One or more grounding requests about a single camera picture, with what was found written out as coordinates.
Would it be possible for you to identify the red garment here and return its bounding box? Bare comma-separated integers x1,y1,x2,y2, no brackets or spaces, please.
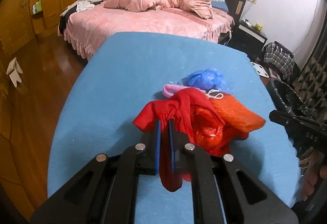
133,88,249,192

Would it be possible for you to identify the pink face mask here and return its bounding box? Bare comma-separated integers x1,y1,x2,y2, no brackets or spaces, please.
162,84,224,100

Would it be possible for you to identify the red plastic bag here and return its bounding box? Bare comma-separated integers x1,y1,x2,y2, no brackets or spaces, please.
191,107,225,150

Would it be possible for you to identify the blue plastic bag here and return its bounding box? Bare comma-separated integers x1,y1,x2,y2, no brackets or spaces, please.
177,67,230,93

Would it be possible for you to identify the orange knitted cloth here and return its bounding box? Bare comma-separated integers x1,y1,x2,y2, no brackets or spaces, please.
209,94,265,133

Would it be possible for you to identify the black trash bin with bag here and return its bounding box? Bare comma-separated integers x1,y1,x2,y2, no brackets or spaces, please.
267,78,314,120

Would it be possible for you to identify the right hand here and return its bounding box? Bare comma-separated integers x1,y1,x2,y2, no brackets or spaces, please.
301,150,326,201

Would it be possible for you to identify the dark patterned curtain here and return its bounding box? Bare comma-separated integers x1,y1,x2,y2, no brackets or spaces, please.
293,9,326,123

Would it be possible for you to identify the blue table cloth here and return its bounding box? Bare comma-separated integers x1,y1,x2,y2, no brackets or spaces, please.
47,32,302,223

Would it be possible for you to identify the white bathroom scale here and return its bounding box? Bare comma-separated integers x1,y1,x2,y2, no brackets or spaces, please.
251,62,269,78

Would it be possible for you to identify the black bedside table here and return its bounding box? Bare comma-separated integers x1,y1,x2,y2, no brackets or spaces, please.
227,21,267,62

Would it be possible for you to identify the yellow plush toy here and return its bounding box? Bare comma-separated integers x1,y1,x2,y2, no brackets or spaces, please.
252,24,263,31

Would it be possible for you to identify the bed with pink sheet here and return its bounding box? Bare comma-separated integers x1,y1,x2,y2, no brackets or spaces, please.
58,3,234,60

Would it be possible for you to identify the blue pillow right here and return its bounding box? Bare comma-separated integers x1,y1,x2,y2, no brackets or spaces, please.
211,0,229,12

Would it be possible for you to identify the clothes pile on bed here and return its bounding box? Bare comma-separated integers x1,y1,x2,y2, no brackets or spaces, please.
58,0,105,36

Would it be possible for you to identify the small white wooden stool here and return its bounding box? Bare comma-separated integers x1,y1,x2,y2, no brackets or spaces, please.
6,57,23,88

